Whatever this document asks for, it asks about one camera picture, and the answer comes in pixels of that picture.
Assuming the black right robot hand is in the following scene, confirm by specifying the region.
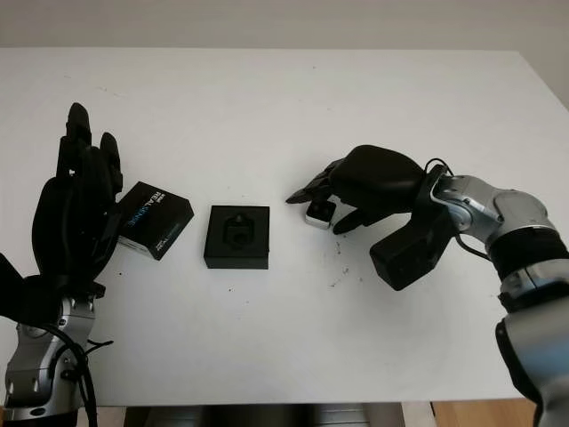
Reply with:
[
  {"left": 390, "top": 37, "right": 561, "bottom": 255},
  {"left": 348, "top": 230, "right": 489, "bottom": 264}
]
[{"left": 284, "top": 144, "right": 439, "bottom": 236}]

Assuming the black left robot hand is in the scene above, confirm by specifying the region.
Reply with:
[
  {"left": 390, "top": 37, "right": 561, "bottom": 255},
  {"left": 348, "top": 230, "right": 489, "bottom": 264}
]
[{"left": 31, "top": 101, "right": 124, "bottom": 293}]

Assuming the small silver depth camera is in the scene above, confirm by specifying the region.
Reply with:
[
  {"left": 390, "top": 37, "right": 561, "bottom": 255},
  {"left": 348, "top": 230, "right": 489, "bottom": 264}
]
[{"left": 304, "top": 198, "right": 339, "bottom": 230}]

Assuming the black RealSense box lid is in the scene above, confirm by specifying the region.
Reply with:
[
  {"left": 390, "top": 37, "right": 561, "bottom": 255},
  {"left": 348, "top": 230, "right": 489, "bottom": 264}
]
[{"left": 116, "top": 180, "right": 196, "bottom": 262}]

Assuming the dark grey robot torso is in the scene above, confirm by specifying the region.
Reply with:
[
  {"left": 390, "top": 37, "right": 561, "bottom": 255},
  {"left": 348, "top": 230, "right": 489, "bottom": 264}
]
[{"left": 124, "top": 404, "right": 405, "bottom": 427}]

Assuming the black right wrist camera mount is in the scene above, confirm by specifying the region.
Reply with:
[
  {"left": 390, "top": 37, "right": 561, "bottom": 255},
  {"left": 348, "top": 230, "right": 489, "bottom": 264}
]
[{"left": 369, "top": 171, "right": 454, "bottom": 293}]

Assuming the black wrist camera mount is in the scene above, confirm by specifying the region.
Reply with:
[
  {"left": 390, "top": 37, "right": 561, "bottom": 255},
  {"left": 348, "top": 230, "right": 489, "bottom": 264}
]
[
  {"left": 369, "top": 171, "right": 454, "bottom": 293},
  {"left": 0, "top": 253, "right": 48, "bottom": 322}
]

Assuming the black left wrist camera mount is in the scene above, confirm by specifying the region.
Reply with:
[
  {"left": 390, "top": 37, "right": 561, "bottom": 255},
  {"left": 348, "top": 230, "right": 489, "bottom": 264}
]
[{"left": 0, "top": 253, "right": 48, "bottom": 322}]

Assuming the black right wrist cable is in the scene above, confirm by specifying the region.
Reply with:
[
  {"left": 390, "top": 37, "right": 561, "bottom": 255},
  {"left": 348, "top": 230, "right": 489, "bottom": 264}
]
[{"left": 424, "top": 157, "right": 494, "bottom": 262}]

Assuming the black camera box base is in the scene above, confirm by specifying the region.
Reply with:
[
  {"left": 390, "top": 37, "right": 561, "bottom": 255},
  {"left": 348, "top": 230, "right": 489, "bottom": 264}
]
[{"left": 203, "top": 204, "right": 271, "bottom": 270}]

